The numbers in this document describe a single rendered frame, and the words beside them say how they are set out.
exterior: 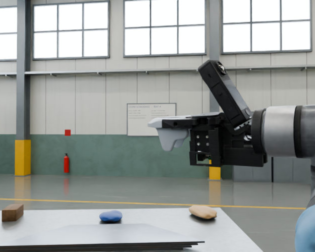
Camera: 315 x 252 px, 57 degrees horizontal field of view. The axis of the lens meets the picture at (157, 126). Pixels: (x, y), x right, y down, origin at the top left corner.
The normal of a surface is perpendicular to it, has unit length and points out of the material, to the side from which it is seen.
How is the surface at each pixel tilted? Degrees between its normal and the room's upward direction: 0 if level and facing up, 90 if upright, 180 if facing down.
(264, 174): 90
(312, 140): 110
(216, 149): 98
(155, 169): 90
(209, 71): 100
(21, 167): 90
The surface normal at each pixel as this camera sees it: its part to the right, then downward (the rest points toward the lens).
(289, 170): -0.12, -0.01
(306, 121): -0.51, -0.36
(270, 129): -0.55, -0.06
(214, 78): -0.53, 0.17
